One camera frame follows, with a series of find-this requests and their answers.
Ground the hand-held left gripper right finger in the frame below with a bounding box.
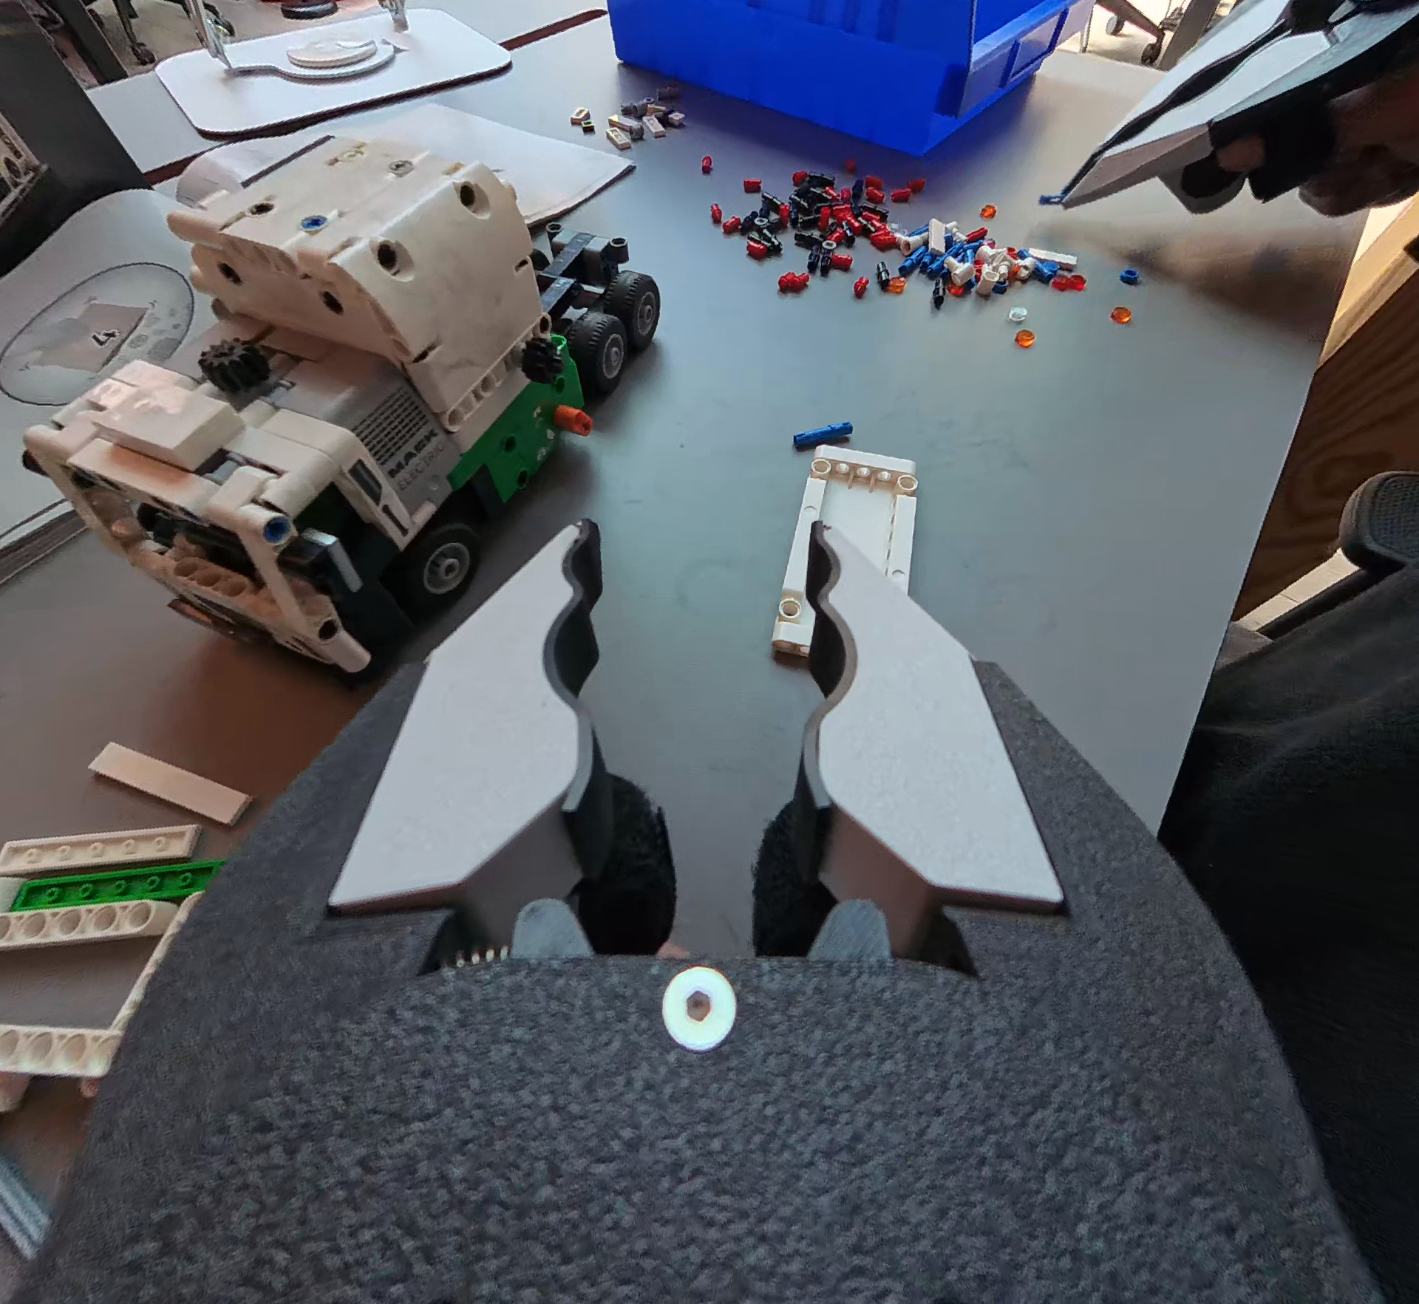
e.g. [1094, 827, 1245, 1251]
[790, 522, 1067, 961]

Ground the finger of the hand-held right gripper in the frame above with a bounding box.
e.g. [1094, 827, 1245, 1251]
[1062, 34, 1349, 211]
[1116, 0, 1339, 140]

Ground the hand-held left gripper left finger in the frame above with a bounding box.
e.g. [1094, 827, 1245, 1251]
[328, 521, 611, 961]

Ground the white lego frame piece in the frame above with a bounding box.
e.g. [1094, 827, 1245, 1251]
[0, 898, 201, 1082]
[770, 445, 919, 660]

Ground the white green lego truck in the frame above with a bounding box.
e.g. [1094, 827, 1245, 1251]
[19, 136, 664, 677]

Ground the pile of small lego pieces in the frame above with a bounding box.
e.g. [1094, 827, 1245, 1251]
[707, 157, 1145, 351]

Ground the green lego beam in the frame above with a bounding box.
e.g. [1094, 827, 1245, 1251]
[8, 860, 225, 914]

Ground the white lego beam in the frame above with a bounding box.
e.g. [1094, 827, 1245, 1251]
[0, 824, 204, 878]

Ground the lego instruction booklet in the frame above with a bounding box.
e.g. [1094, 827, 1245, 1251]
[0, 187, 207, 584]

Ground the black lego set box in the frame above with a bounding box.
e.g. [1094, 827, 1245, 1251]
[0, 0, 147, 270]

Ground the person's right hand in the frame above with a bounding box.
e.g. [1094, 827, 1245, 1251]
[1178, 52, 1419, 220]

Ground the tan flat strip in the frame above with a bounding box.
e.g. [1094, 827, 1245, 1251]
[86, 740, 255, 829]

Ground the person's dark clothing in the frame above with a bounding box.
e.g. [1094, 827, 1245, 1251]
[1155, 560, 1419, 1304]

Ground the cluster of grey tan bricks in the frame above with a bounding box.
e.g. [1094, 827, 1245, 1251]
[569, 85, 689, 152]

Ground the grey paper sheet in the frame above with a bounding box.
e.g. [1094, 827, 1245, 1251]
[175, 101, 635, 232]

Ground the white desk lamp stand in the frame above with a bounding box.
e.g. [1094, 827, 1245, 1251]
[153, 0, 513, 139]

